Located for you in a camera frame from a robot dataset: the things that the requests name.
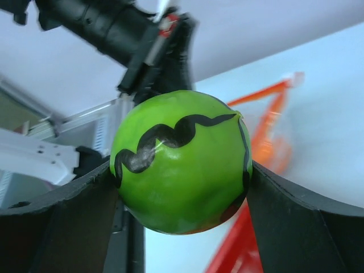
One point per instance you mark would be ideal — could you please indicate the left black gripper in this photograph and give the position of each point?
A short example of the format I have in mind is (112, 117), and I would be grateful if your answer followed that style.
(161, 62)

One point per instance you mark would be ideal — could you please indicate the toy orange tangerine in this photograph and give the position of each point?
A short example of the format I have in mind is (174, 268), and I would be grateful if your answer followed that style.
(274, 155)

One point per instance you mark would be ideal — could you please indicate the clear zip top bag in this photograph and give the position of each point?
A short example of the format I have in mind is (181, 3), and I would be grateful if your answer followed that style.
(239, 250)

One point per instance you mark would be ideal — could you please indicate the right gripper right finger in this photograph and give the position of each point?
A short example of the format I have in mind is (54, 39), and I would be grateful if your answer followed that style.
(298, 230)

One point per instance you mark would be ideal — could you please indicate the toy whole watermelon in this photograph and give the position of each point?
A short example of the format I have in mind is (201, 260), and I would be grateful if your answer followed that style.
(182, 161)

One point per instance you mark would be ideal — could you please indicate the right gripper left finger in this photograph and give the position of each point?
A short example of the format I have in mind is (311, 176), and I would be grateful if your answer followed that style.
(65, 230)

